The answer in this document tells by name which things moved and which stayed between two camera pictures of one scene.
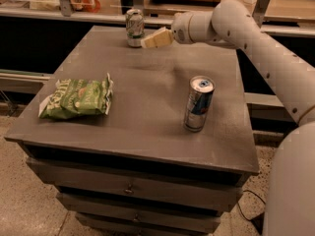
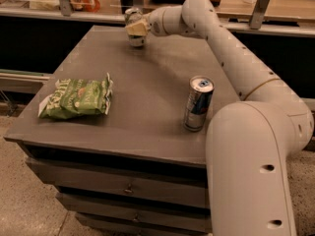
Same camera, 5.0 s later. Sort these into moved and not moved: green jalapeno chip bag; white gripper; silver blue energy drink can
Moved: white gripper
Not moved: green jalapeno chip bag; silver blue energy drink can
